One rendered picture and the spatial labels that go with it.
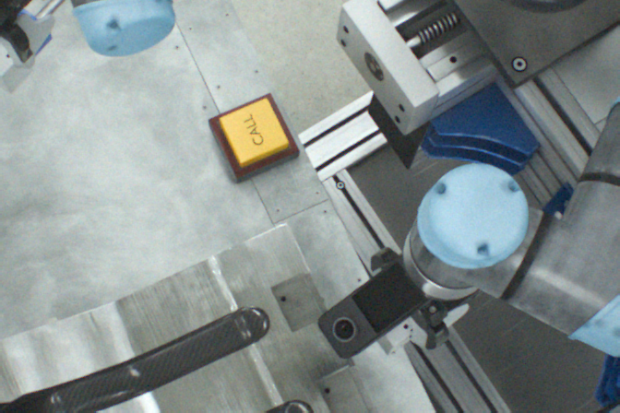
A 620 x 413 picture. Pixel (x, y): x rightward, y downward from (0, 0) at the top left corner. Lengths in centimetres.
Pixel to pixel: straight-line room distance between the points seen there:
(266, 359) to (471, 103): 36
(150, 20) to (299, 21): 141
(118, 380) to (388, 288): 34
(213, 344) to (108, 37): 43
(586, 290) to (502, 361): 109
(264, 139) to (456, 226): 53
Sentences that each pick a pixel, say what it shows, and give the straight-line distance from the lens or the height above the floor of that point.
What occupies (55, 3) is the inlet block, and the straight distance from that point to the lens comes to 134.
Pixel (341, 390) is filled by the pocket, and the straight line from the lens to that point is 129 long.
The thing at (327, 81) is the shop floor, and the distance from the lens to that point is 230.
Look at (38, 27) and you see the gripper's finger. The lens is 126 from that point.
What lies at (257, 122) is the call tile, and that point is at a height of 84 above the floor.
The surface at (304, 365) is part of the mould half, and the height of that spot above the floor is 89.
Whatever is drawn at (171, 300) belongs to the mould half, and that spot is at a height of 88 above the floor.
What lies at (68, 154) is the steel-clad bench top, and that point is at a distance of 142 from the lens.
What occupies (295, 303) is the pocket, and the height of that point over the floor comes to 86.
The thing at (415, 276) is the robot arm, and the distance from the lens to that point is 99.
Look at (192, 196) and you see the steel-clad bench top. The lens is 139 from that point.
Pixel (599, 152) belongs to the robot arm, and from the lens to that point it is 96.
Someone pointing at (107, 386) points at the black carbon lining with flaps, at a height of 89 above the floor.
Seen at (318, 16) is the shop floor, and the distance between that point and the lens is 236.
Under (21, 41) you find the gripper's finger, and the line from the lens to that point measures 121.
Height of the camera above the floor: 214
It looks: 73 degrees down
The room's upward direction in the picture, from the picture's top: 11 degrees clockwise
